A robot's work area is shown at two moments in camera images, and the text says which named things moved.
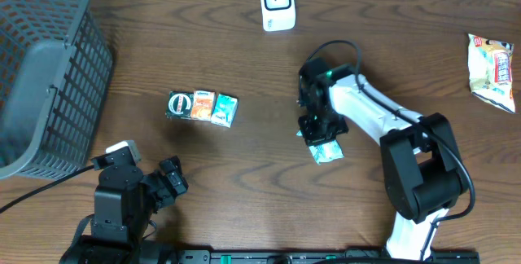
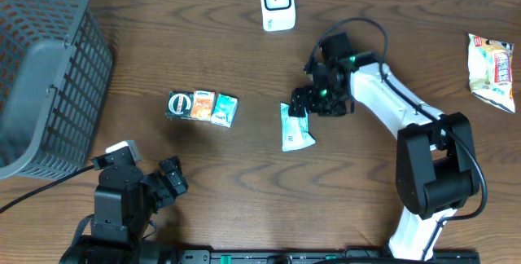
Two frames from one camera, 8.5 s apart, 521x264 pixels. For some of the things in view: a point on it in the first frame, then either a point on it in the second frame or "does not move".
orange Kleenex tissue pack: (203, 105) does not move
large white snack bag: (490, 72) does not move
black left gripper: (167, 180) does not move
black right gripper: (312, 136) -> (308, 103)
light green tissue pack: (325, 151) -> (295, 130)
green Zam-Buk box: (180, 104) does not move
